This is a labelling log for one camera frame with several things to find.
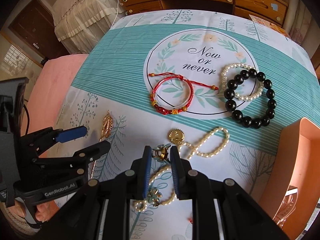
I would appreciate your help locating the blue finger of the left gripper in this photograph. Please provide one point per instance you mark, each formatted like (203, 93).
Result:
(71, 134)
(83, 157)

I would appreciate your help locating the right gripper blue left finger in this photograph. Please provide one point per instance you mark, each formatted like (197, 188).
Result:
(145, 169)

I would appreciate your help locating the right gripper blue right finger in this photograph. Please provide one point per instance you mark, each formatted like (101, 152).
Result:
(177, 170)

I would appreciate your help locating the gold hairpin stick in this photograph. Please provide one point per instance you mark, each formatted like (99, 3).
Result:
(107, 126)

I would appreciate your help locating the rose gold smart watch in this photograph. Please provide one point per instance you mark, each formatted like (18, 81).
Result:
(287, 207)

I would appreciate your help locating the orange plastic tray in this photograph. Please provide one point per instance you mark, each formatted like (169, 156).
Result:
(296, 164)

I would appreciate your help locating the gold round brooch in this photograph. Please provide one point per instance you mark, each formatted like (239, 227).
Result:
(176, 136)

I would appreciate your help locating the pink bed blanket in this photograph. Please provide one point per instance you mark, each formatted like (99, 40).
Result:
(49, 92)

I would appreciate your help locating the tree pattern tablecloth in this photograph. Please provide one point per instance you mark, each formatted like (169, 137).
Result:
(231, 85)

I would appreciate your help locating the dark wooden door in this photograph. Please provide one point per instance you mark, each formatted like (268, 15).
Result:
(35, 27)

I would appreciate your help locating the white lace covered furniture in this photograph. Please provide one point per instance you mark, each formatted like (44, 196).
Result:
(80, 24)

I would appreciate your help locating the cookbook with bread cover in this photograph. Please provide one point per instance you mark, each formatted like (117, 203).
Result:
(270, 25)

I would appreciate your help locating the beige curtain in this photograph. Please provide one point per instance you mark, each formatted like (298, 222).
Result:
(297, 20)

